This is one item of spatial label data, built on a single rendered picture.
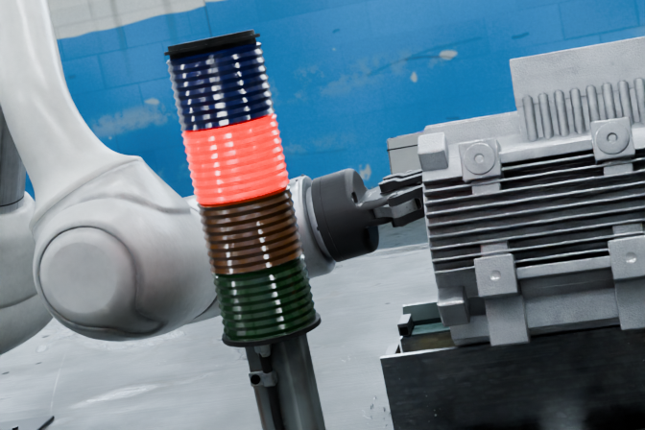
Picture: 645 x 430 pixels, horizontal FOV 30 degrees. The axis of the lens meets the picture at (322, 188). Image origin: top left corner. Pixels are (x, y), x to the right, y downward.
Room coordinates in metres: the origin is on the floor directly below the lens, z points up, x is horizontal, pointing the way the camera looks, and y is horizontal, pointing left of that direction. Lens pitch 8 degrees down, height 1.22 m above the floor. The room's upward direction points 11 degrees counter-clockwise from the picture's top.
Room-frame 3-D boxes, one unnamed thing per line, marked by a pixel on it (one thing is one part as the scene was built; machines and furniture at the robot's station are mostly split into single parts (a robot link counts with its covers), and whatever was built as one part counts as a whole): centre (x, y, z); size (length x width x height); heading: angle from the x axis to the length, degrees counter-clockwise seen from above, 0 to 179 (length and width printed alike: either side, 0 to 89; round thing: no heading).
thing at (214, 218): (0.74, 0.05, 1.10); 0.06 x 0.06 x 0.04
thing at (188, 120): (0.74, 0.05, 1.19); 0.06 x 0.06 x 0.04
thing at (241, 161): (0.74, 0.05, 1.14); 0.06 x 0.06 x 0.04
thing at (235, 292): (0.74, 0.05, 1.05); 0.06 x 0.06 x 0.04
